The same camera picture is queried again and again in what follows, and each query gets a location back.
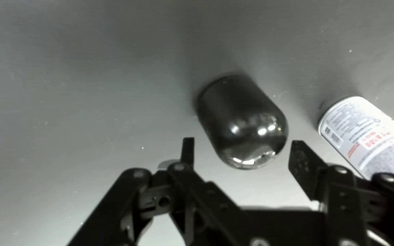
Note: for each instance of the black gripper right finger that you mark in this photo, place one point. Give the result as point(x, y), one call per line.
point(369, 210)

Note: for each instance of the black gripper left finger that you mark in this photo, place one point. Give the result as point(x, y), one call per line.
point(115, 205)

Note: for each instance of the dark grey metal cup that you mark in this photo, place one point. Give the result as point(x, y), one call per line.
point(239, 118)

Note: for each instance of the white spray can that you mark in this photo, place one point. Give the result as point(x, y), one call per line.
point(369, 137)

